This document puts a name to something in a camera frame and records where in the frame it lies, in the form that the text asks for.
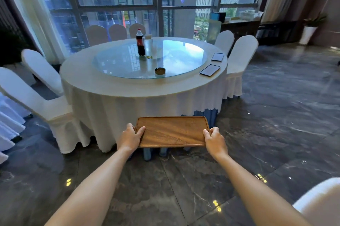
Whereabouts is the person's right forearm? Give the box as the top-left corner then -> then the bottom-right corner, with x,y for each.
215,153 -> 312,226

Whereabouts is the dark wooden sideboard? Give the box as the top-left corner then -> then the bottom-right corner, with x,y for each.
220,19 -> 262,46

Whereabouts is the round table with white tablecloth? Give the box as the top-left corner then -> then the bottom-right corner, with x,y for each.
59,37 -> 228,153

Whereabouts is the white covered chair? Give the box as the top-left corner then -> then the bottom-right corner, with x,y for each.
292,177 -> 340,226
129,23 -> 146,39
214,30 -> 235,56
223,35 -> 259,100
85,25 -> 109,47
108,24 -> 128,41
21,49 -> 65,97
0,67 -> 92,154

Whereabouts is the person's left forearm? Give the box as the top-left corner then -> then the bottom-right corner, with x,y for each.
45,147 -> 134,226

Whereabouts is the person's right hand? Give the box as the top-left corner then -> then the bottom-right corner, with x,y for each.
203,127 -> 228,160

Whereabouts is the blue box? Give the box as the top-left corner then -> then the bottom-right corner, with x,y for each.
210,12 -> 227,23

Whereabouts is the white tablecloth edge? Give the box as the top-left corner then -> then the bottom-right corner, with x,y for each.
0,92 -> 32,165

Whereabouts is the round glass turntable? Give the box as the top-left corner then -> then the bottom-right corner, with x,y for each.
92,40 -> 208,79

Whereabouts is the potted plant in white pot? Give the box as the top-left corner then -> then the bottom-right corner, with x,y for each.
299,13 -> 328,46

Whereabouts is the dark cola bottle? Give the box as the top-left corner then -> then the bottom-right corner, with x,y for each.
136,28 -> 146,56

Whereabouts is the clear glass jar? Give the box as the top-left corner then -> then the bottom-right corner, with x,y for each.
144,34 -> 154,59

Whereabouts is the person's left hand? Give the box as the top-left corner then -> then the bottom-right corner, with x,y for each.
116,123 -> 146,153

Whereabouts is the sheer white curtain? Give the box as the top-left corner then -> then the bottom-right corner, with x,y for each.
0,0 -> 70,64

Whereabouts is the wooden serving tray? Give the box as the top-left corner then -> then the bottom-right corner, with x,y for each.
135,116 -> 212,148

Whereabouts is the dark window frame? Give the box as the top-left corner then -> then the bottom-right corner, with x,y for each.
59,0 -> 269,48

